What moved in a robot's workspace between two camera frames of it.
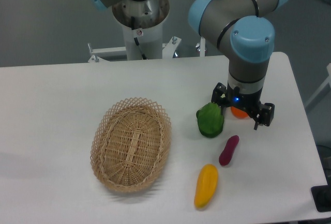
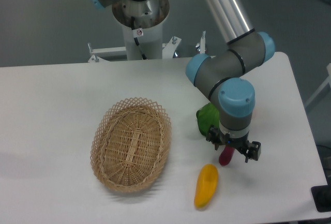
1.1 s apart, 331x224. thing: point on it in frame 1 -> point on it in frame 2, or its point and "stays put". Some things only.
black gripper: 231,96 -> 253,149
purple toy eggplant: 225,157 stays put
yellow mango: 206,185 stays put
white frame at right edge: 328,80 stays put
